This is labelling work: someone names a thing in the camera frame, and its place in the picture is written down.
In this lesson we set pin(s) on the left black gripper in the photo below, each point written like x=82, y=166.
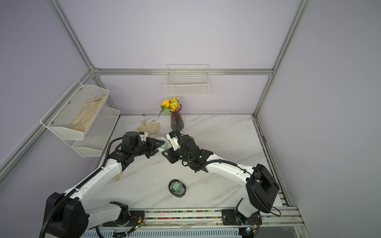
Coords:
x=154, y=146

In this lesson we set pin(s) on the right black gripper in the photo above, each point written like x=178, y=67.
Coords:
x=172, y=157

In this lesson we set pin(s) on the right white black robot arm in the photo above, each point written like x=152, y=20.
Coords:
x=261, y=186

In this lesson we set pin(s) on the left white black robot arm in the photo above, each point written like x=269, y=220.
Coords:
x=67, y=214

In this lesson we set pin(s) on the white knit glove on table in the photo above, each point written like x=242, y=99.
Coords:
x=152, y=127

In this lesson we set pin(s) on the lower white mesh shelf bin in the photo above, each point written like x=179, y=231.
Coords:
x=98, y=135

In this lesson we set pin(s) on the white mesh shelf bin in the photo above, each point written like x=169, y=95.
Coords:
x=98, y=135
x=59, y=118

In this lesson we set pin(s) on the dark glass flower vase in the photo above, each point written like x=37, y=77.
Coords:
x=176, y=117

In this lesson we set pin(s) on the beige leather glove on table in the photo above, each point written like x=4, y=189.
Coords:
x=117, y=177

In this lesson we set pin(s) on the beige glove in bin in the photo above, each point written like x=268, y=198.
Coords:
x=82, y=121

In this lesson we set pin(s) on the yellow flower bouquet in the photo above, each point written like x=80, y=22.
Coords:
x=170, y=104

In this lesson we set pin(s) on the upper white mesh shelf bin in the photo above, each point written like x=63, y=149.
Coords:
x=59, y=118

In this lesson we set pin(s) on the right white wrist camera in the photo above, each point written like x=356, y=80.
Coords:
x=172, y=137

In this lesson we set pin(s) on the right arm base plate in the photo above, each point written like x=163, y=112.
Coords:
x=234, y=217

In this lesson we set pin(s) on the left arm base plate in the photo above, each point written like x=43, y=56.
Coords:
x=133, y=220

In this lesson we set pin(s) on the white wire wall basket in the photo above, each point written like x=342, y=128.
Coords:
x=187, y=79

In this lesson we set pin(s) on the aluminium front rail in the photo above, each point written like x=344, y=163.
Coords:
x=205, y=223

